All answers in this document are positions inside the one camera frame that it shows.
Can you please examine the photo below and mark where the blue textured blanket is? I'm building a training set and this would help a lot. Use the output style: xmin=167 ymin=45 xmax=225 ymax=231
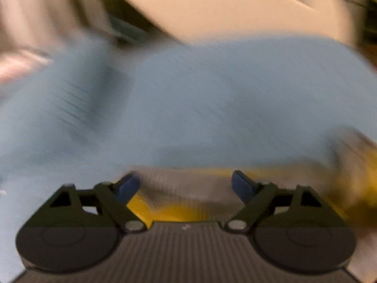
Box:
xmin=0 ymin=34 xmax=377 ymax=283

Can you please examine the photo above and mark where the striped knit sweater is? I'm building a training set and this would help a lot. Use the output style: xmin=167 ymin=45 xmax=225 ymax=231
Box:
xmin=125 ymin=126 xmax=377 ymax=236

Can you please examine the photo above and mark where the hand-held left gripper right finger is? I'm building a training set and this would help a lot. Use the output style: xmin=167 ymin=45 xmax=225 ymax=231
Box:
xmin=226 ymin=170 xmax=323 ymax=232

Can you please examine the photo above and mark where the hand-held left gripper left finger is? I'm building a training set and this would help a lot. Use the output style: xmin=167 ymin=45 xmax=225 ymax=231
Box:
xmin=49 ymin=172 xmax=147 ymax=233

